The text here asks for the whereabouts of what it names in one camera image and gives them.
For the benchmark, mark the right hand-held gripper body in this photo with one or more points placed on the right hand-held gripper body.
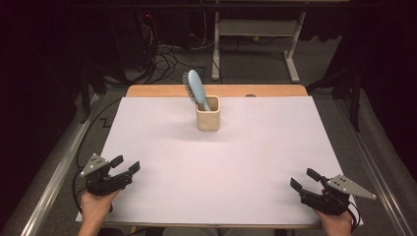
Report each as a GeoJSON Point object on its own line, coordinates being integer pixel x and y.
{"type": "Point", "coordinates": [327, 200]}

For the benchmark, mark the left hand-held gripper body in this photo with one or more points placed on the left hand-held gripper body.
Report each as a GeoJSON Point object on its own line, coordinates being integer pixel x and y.
{"type": "Point", "coordinates": [105, 183]}

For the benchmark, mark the beige square cup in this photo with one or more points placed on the beige square cup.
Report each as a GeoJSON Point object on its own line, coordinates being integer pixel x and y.
{"type": "Point", "coordinates": [208, 121]}

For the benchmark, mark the light blue hairbrush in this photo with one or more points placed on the light blue hairbrush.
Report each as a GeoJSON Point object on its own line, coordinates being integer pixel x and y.
{"type": "Point", "coordinates": [196, 87]}

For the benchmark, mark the person's left hand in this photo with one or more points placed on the person's left hand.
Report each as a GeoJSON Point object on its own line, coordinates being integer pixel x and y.
{"type": "Point", "coordinates": [96, 206]}

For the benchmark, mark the person's right hand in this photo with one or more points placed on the person's right hand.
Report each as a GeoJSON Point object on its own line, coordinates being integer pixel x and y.
{"type": "Point", "coordinates": [337, 225]}

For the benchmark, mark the black metal stand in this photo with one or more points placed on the black metal stand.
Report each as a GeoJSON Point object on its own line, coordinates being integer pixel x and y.
{"type": "Point", "coordinates": [86, 91]}
{"type": "Point", "coordinates": [355, 98]}

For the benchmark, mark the small yellow-green ball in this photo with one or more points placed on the small yellow-green ball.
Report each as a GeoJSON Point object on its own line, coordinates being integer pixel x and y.
{"type": "Point", "coordinates": [255, 38]}

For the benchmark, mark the aluminium rail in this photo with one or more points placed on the aluminium rail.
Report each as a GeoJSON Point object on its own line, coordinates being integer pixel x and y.
{"type": "Point", "coordinates": [377, 164]}
{"type": "Point", "coordinates": [55, 173]}

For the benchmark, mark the white metal desk frame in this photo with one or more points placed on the white metal desk frame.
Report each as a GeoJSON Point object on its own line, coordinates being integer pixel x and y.
{"type": "Point", "coordinates": [255, 28]}

